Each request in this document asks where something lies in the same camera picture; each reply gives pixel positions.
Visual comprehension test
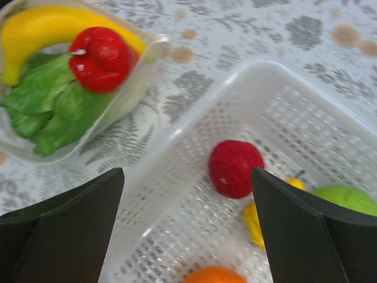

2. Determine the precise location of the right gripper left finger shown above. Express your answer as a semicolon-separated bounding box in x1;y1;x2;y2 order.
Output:
1;167;124;282

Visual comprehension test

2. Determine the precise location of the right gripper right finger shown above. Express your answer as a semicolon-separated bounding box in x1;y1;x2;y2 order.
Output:
252;168;376;282

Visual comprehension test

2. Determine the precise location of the fake yellow lemon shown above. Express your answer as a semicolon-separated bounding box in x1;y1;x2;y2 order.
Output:
243;178;306;251

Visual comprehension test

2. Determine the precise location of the fake green cabbage ball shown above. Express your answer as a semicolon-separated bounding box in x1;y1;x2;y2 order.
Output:
312;186;376;216

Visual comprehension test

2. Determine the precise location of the fake orange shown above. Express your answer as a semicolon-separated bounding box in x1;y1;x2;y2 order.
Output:
183;266;247;283

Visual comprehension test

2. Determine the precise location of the fake red strawberry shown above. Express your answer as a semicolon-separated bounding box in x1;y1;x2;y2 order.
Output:
208;140;265;199

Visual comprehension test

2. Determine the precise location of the clear zip top bag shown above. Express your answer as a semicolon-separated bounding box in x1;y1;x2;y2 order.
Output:
1;1;168;163

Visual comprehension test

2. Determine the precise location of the fake green lettuce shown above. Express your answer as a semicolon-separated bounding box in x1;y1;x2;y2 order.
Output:
1;52;116;157

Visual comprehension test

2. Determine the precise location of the fake yellow banana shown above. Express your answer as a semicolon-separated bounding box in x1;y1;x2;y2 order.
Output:
1;5;147;85

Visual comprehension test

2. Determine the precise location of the white plastic basket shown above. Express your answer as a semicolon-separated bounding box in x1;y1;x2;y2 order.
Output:
100;56;376;282

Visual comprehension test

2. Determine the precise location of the floral tablecloth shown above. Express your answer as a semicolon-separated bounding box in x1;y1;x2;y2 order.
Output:
1;1;376;213

